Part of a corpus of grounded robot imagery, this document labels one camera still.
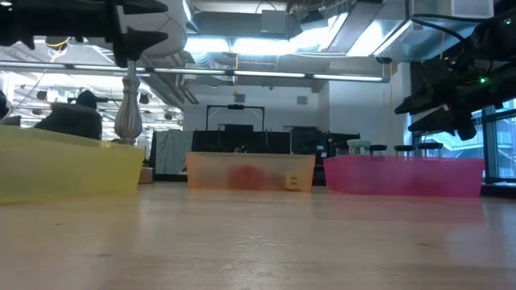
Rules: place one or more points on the black camera gantry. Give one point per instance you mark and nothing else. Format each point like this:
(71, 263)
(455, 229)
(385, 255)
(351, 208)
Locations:
(235, 106)

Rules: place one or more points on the silver ventilation duct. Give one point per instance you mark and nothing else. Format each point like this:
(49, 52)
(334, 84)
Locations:
(395, 36)

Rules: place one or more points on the black equipment bench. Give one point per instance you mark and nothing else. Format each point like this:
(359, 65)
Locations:
(225, 141)

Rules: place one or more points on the long ceiling light bar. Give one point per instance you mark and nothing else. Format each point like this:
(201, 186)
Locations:
(193, 71)

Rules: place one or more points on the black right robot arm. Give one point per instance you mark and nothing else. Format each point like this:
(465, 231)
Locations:
(500, 36)

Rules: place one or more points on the black cap sand timer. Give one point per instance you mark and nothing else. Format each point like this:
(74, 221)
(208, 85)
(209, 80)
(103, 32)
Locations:
(378, 148)
(403, 148)

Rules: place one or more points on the orange translucent plastic bin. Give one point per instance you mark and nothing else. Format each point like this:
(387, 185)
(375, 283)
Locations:
(209, 171)

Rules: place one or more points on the yellow translucent plastic bin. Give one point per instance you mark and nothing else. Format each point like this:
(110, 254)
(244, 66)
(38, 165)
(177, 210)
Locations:
(60, 169)

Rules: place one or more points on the person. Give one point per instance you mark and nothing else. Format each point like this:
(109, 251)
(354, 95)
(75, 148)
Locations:
(72, 121)

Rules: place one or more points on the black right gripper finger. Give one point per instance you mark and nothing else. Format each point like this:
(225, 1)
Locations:
(423, 100)
(443, 121)

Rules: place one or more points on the grey fabric cover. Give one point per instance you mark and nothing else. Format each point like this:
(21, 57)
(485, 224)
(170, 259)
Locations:
(171, 151)

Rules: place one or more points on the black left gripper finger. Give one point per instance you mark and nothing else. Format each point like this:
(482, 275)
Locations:
(133, 42)
(141, 6)

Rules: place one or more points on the pink translucent plastic bin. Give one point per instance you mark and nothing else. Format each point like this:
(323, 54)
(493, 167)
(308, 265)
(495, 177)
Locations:
(403, 177)

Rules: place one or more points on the mint green sand timer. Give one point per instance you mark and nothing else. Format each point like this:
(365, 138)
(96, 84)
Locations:
(359, 143)

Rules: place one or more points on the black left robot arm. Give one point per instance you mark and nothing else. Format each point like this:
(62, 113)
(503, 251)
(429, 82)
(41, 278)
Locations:
(10, 20)

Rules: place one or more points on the white shade silver table lamp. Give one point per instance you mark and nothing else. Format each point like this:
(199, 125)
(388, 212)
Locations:
(128, 113)

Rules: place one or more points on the pale yellow usb charger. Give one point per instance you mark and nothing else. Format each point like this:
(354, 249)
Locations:
(293, 182)

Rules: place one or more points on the red cube charger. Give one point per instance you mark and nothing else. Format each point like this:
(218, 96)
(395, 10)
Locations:
(242, 177)

